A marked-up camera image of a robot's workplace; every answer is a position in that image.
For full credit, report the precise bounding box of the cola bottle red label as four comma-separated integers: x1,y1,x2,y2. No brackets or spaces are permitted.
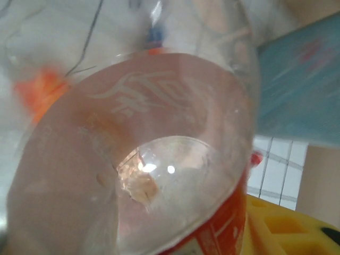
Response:
249,150,264,168

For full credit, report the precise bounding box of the clear bottle orange-red label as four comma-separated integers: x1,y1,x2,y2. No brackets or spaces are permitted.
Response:
0,0,262,255

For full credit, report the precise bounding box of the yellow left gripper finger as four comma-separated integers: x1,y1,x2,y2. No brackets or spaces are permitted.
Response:
245,195,340,255

